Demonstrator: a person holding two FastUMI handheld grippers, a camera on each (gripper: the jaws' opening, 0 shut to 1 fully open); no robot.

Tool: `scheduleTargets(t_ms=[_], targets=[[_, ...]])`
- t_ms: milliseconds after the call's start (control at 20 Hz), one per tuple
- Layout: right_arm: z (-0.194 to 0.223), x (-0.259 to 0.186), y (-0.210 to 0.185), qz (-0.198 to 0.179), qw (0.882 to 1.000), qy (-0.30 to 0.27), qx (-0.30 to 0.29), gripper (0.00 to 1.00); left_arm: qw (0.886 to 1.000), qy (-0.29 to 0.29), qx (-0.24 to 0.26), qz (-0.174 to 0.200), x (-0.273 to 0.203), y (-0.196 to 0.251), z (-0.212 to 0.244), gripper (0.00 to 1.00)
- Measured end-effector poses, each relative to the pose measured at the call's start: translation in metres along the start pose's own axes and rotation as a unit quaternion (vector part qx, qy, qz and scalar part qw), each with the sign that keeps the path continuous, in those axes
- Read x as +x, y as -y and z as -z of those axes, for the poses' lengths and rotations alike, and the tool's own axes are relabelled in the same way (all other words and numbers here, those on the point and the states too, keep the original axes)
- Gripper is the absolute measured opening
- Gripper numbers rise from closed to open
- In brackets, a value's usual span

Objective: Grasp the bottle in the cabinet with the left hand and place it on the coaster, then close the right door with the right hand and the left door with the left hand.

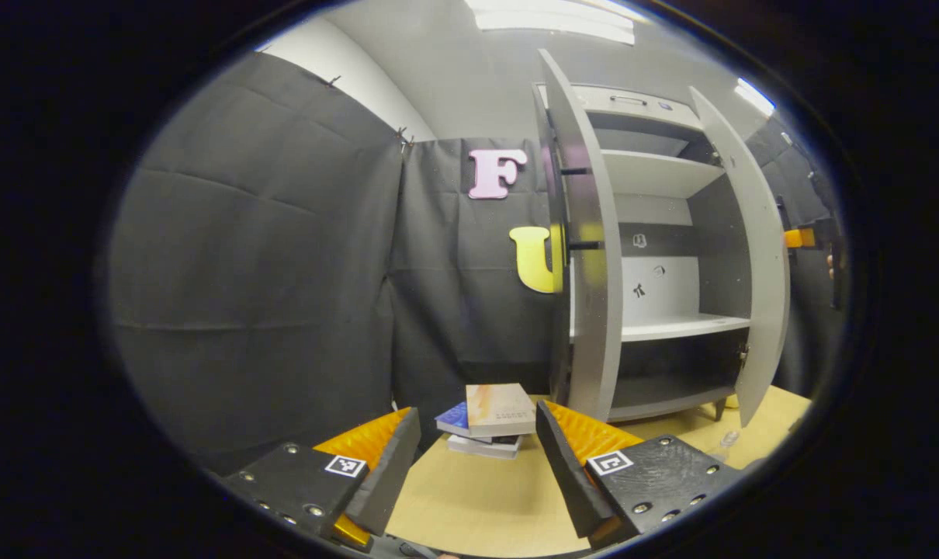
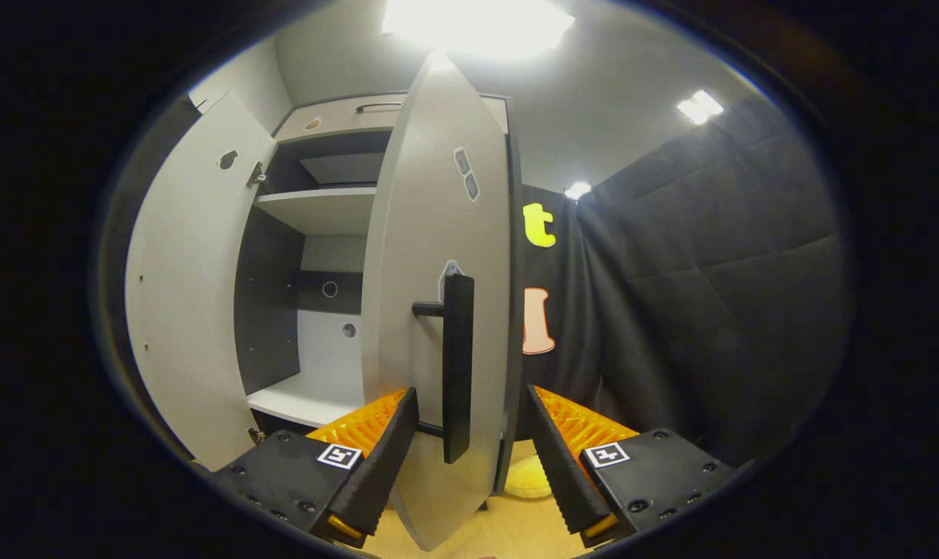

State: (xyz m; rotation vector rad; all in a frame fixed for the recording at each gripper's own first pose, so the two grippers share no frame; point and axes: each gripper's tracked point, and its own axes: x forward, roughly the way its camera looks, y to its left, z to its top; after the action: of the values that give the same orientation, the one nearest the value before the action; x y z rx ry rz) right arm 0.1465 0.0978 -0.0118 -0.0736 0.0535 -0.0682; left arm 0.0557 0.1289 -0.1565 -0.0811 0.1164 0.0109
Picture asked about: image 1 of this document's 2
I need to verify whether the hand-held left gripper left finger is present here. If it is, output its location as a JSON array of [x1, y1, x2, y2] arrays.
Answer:
[[220, 406, 422, 552]]

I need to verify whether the grey cabinet door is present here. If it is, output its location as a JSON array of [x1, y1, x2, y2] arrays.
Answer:
[[533, 48, 625, 424], [687, 85, 791, 428]]

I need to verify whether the grey cabinet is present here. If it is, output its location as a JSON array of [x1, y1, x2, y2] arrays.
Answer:
[[533, 82, 757, 424]]

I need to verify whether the large ceiling light panel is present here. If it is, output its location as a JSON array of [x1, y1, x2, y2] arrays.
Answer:
[[466, 0, 637, 45]]

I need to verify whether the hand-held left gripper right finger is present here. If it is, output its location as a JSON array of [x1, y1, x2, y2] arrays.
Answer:
[[535, 400, 746, 550]]

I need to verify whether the beige orange book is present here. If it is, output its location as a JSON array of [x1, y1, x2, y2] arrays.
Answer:
[[466, 383, 538, 438]]

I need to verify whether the white book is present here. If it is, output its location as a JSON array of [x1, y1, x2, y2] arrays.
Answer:
[[446, 433, 523, 460]]

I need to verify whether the grey cabinet drawer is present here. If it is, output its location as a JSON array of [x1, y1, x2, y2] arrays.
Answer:
[[539, 83, 703, 131]]

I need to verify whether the black backdrop cloth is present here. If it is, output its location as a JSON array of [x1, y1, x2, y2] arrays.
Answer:
[[101, 50, 847, 474]]

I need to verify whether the small ceiling light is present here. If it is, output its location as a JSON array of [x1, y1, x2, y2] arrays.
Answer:
[[733, 78, 777, 117]]

